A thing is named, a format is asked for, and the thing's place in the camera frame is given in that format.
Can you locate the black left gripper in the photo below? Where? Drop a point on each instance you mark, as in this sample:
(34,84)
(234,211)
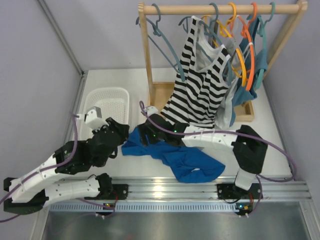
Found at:
(119,128)

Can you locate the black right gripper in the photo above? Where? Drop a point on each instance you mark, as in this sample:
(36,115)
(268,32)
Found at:
(144,130)

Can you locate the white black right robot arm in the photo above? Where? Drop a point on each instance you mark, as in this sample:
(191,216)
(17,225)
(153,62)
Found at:
(244,147)

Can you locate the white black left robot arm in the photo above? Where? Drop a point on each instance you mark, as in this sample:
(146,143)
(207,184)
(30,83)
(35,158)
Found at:
(51,182)

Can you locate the black white striped tank top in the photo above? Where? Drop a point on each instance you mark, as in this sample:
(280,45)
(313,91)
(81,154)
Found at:
(196,99)

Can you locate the grey tank top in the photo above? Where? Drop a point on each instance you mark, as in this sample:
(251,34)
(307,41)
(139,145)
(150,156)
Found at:
(225,116)

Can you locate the yellow hanger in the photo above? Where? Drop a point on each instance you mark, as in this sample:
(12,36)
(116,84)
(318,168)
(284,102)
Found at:
(226,31)

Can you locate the teal blue tank top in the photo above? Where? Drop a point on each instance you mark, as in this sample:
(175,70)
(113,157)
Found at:
(242,96)

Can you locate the orange hanger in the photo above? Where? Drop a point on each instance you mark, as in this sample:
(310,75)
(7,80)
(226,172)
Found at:
(246,34)

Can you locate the wooden clothes rack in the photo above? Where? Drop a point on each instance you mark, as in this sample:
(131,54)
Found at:
(159,92)

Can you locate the white perforated plastic basket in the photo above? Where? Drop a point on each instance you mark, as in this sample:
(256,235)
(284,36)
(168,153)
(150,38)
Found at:
(113,102)

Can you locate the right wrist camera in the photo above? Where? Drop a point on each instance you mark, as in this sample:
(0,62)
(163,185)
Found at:
(149,111)

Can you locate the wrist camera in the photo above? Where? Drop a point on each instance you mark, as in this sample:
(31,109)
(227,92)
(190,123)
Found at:
(93,118)
(149,111)

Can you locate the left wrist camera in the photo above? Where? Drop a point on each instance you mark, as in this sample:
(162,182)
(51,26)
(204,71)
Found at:
(93,118)

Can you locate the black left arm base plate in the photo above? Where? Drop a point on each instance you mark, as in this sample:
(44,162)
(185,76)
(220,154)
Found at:
(120,192)

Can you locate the aluminium mounting rail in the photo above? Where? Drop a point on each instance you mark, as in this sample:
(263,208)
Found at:
(168,189)

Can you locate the white slotted cable duct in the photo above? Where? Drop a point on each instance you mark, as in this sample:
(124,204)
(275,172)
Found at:
(150,207)

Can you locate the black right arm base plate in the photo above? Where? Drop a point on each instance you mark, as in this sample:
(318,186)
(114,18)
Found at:
(231,194)

